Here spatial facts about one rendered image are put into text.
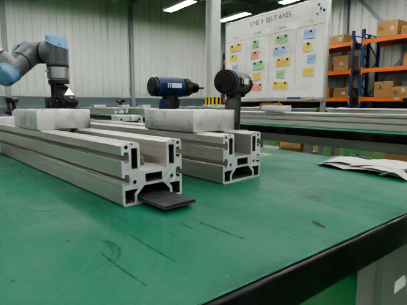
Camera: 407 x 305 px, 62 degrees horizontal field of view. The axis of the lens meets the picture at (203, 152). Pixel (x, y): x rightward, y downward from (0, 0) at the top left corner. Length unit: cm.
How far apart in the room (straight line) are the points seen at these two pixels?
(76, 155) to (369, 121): 164
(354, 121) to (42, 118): 163
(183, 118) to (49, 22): 1233
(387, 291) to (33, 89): 1215
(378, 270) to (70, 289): 55
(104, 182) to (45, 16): 1246
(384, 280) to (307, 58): 318
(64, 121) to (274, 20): 354
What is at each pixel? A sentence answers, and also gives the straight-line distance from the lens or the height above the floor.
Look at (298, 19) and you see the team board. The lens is 391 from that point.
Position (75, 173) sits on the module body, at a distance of 60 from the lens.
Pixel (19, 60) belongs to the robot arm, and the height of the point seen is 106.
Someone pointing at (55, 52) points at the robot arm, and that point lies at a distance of 131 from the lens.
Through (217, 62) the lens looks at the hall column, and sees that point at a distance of 934.
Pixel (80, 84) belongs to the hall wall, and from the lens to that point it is 1293.
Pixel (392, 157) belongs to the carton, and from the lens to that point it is 414.
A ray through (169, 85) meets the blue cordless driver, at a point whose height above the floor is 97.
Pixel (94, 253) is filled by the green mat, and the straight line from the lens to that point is 34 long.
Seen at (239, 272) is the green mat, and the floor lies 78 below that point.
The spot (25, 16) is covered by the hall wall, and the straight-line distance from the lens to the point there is 1277.
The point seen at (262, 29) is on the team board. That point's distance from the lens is 422.
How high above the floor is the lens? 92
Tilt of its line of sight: 8 degrees down
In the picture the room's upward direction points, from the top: straight up
